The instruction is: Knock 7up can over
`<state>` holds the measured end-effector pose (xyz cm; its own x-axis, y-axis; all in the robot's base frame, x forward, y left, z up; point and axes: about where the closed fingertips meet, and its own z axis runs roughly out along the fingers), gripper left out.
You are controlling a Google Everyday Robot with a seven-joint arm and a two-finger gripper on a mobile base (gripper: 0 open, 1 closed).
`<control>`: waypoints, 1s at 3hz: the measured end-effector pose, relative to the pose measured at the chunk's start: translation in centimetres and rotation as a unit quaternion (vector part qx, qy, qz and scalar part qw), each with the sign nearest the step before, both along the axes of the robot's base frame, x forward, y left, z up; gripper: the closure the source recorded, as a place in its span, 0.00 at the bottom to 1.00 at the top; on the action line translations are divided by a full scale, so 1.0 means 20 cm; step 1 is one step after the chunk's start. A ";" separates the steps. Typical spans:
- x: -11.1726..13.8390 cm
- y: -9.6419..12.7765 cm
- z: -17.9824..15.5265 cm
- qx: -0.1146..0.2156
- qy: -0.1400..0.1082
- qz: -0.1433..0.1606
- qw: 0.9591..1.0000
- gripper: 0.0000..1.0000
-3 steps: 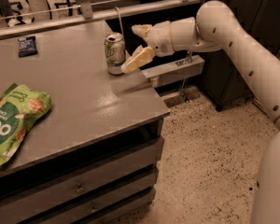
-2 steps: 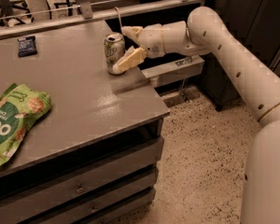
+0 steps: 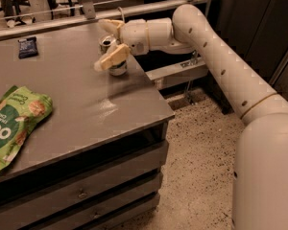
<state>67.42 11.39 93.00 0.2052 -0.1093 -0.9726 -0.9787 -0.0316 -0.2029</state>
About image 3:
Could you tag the green white 7up can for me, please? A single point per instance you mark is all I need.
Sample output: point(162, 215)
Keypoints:
point(114, 55)

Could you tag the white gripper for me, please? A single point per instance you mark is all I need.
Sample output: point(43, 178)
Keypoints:
point(134, 35)

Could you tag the grey wooden drawer cabinet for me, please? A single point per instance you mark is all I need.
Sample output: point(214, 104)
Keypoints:
point(95, 161)

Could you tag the dark blue snack packet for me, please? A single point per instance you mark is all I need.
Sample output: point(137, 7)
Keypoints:
point(27, 47)

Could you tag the black office chair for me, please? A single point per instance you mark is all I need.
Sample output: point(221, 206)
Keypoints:
point(11, 22)

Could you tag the grey metal railing frame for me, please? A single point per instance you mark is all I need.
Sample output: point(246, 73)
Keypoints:
point(41, 19)

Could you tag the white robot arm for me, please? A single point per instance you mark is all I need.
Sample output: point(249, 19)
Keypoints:
point(260, 181)

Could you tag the dark grey cabinet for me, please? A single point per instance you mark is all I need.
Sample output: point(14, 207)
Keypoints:
point(257, 30)

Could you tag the green chip bag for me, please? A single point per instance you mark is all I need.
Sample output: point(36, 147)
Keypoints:
point(20, 111)

